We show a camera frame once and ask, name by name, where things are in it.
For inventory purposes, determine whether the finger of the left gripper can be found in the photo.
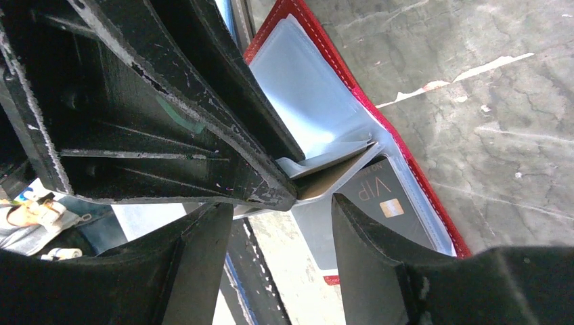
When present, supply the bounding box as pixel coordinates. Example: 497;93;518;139
152;0;305;161
1;1;297;211

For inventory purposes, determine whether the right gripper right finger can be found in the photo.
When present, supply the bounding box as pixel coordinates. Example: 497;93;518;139
332;194;573;324

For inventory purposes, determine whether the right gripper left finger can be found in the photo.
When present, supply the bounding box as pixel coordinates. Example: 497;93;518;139
1;203;233;324

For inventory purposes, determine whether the black VIP credit card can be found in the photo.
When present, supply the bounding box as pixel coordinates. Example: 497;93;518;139
338;155;435;249

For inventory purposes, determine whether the gold VIP credit card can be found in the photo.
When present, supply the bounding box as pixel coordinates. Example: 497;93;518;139
295;142;383;205

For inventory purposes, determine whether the red card holder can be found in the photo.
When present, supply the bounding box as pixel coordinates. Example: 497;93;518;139
245;1;470;285

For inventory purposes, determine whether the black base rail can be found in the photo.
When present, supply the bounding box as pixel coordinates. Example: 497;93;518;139
213;218;291;324

